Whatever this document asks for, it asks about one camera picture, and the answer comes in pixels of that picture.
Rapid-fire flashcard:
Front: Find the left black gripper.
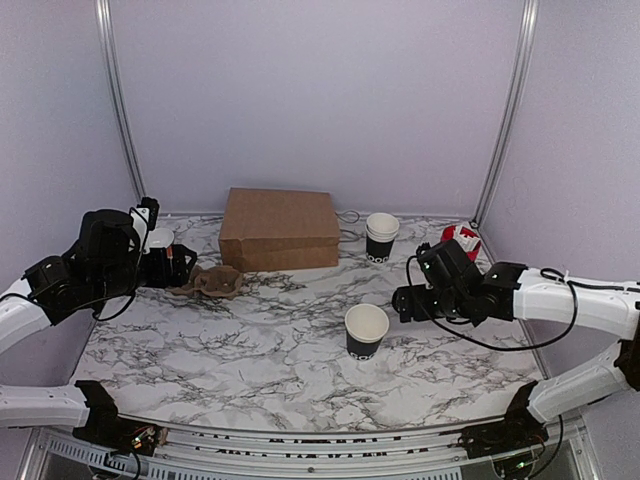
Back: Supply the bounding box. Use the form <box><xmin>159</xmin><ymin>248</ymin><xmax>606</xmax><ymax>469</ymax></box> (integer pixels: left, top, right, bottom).
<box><xmin>92</xmin><ymin>243</ymin><xmax>197</xmax><ymax>303</ymax></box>

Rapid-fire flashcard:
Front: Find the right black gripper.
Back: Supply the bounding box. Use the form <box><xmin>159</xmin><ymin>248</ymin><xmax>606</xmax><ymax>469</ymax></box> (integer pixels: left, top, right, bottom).
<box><xmin>397</xmin><ymin>283</ymin><xmax>471</xmax><ymax>322</ymax></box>

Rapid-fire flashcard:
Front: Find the single black paper cup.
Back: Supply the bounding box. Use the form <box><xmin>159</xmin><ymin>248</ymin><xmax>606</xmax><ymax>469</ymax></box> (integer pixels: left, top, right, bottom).
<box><xmin>344</xmin><ymin>304</ymin><xmax>390</xmax><ymax>361</ymax></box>

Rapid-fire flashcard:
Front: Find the stack of black paper cups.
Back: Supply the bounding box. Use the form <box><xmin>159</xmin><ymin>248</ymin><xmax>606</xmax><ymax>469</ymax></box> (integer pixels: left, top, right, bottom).
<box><xmin>365</xmin><ymin>212</ymin><xmax>400</xmax><ymax>264</ymax></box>

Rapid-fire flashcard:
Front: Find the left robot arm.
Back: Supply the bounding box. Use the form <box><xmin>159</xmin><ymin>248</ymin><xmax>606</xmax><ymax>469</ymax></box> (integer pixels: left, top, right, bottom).
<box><xmin>1</xmin><ymin>197</ymin><xmax>197</xmax><ymax>445</ymax></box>

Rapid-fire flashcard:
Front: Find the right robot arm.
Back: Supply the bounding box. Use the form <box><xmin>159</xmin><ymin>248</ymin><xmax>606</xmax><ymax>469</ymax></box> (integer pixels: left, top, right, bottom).
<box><xmin>392</xmin><ymin>240</ymin><xmax>639</xmax><ymax>448</ymax></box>

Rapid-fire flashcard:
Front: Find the orange and white bowl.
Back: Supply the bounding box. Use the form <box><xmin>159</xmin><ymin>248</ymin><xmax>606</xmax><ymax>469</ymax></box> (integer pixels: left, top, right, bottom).
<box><xmin>147</xmin><ymin>228</ymin><xmax>175</xmax><ymax>249</ymax></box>

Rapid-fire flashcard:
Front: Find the brown pulp cup carrier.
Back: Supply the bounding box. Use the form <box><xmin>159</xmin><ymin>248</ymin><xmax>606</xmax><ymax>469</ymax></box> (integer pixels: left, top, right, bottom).
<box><xmin>167</xmin><ymin>265</ymin><xmax>243</xmax><ymax>299</ymax></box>

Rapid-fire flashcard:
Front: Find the red cup with sugar packets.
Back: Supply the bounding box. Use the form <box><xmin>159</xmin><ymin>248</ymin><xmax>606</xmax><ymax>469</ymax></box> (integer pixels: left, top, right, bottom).
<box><xmin>441</xmin><ymin>224</ymin><xmax>482</xmax><ymax>262</ymax></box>

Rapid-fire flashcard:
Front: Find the brown paper bag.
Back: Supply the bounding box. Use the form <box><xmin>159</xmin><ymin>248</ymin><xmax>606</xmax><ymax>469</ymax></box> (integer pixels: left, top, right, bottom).
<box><xmin>218</xmin><ymin>188</ymin><xmax>341</xmax><ymax>272</ymax></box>

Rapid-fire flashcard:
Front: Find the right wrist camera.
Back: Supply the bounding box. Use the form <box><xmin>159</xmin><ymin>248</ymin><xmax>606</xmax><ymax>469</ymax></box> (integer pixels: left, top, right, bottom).
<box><xmin>416</xmin><ymin>242</ymin><xmax>436</xmax><ymax>264</ymax></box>

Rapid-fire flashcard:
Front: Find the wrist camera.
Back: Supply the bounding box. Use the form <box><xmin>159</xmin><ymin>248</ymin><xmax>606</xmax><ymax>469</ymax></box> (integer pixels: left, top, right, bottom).
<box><xmin>416</xmin><ymin>242</ymin><xmax>436</xmax><ymax>264</ymax></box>
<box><xmin>136</xmin><ymin>196</ymin><xmax>160</xmax><ymax>230</ymax></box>

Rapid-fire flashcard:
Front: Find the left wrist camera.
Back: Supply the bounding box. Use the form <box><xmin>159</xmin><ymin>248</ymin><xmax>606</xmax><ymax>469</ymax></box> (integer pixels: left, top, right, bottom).
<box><xmin>136</xmin><ymin>196</ymin><xmax>160</xmax><ymax>230</ymax></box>

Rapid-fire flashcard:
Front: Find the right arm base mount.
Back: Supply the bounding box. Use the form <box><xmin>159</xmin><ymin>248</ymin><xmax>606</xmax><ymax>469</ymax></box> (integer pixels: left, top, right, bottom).
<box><xmin>457</xmin><ymin>381</ymin><xmax>549</xmax><ymax>459</ymax></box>

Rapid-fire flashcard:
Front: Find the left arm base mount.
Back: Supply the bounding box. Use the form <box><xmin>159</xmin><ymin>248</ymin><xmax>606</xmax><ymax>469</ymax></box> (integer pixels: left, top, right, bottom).
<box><xmin>72</xmin><ymin>380</ymin><xmax>166</xmax><ymax>456</ymax></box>

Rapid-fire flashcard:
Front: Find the front aluminium rail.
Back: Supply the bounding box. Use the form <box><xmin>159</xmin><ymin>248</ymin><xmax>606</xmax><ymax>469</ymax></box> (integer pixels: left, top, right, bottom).
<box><xmin>17</xmin><ymin>418</ymin><xmax>603</xmax><ymax>479</ymax></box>

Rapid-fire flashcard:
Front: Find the left aluminium frame post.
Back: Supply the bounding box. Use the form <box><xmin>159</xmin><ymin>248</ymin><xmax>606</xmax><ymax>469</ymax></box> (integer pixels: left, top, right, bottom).
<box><xmin>95</xmin><ymin>0</ymin><xmax>146</xmax><ymax>200</ymax></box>

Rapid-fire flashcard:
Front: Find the aluminium frame post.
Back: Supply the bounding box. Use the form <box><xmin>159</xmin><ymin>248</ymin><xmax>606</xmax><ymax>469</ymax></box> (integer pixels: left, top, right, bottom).
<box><xmin>95</xmin><ymin>0</ymin><xmax>146</xmax><ymax>200</ymax></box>
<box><xmin>471</xmin><ymin>0</ymin><xmax>540</xmax><ymax>228</ymax></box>

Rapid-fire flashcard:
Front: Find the right aluminium frame post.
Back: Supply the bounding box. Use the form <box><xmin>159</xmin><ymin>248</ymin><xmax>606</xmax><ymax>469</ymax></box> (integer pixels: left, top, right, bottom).
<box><xmin>471</xmin><ymin>0</ymin><xmax>540</xmax><ymax>228</ymax></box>

